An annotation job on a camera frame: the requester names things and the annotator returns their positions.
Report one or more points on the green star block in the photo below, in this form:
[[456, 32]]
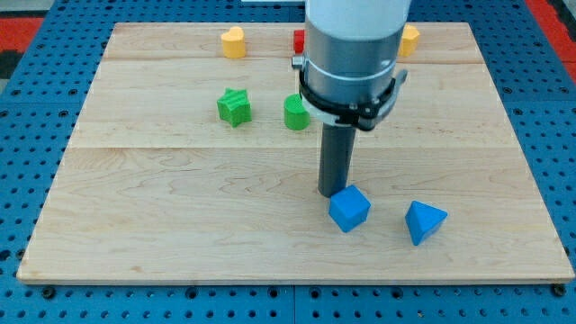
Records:
[[234, 107]]

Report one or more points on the green cylinder block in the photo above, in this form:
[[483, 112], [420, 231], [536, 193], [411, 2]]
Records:
[[296, 118]]

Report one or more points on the yellow pentagon block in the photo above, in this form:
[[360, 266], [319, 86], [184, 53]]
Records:
[[409, 40]]

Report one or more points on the blue cube block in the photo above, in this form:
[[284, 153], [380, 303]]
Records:
[[349, 208]]

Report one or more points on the red block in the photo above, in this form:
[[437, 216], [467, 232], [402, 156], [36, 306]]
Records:
[[298, 41]]

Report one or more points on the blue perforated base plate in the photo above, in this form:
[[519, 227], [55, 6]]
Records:
[[45, 74]]

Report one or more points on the light wooden board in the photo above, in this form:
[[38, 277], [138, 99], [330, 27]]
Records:
[[155, 189]]

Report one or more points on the yellow heart block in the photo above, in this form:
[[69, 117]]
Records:
[[233, 43]]

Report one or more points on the blue triangle block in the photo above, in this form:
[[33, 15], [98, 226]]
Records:
[[423, 220]]

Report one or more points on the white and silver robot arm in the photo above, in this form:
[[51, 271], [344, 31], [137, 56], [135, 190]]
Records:
[[346, 70]]

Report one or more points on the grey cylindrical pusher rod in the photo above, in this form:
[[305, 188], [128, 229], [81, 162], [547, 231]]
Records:
[[337, 144]]

